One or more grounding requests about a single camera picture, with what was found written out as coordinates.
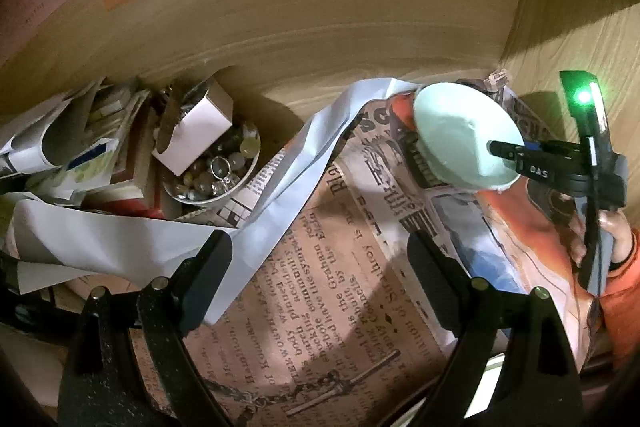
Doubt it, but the stack of books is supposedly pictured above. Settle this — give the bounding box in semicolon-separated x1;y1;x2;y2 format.
80;92;167;219

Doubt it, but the person's right forearm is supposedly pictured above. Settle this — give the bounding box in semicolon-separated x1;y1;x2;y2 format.
595;227;640;368

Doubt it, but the printed newspaper tablecloth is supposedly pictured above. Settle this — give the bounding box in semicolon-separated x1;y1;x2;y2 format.
130;79;616;427

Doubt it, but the small white box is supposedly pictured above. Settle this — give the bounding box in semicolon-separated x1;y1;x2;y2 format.
151;77;235;176

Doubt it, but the long white paper strip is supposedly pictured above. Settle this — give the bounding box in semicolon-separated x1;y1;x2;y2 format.
15;77;426;328

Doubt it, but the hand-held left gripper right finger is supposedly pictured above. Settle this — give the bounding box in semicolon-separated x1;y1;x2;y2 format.
395;231;583;427

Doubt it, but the person's right hand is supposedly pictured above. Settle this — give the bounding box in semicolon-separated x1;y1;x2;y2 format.
569;207;635;269

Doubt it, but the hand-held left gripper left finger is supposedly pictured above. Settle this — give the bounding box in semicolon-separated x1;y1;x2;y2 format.
57;229;236;427

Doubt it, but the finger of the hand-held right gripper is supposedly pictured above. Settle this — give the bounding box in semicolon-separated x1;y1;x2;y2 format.
487;139;540;164

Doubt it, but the pale green plate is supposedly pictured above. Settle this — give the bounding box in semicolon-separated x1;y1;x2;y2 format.
412;82;526;192

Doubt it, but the small bowl of trinkets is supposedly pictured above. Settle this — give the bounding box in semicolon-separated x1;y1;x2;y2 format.
162;122;262;206

